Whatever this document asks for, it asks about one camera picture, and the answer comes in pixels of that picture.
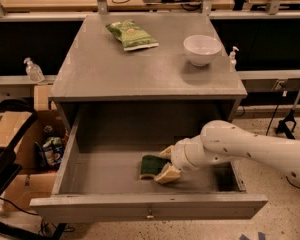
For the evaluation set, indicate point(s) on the white ceramic bowl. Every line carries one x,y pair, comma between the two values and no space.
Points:
201,49

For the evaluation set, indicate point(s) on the clear sanitizer pump bottle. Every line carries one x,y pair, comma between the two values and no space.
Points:
33,71

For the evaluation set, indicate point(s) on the green and yellow sponge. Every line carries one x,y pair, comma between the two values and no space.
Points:
151,166

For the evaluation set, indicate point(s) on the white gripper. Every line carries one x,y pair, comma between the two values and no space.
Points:
180,156

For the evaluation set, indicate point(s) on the open cardboard box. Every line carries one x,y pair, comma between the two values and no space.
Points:
11,121

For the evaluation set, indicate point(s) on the small white pump bottle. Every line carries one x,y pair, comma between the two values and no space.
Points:
232,55

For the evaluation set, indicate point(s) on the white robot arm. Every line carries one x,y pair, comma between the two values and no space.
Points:
221,141

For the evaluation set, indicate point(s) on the small metal drawer knob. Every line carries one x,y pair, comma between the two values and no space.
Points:
150,215

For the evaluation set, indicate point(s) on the grey wooden cabinet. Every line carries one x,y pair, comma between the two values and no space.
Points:
97,68

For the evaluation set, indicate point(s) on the black stand with cables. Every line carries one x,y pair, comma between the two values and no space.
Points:
283,124

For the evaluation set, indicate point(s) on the black chair frame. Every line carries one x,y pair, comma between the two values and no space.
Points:
8,168

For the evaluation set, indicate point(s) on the snack packages in box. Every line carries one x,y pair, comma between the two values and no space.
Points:
51,150

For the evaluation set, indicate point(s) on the open grey top drawer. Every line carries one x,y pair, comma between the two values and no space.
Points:
98,179

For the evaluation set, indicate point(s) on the green chip bag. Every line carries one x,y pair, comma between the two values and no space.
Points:
131,36

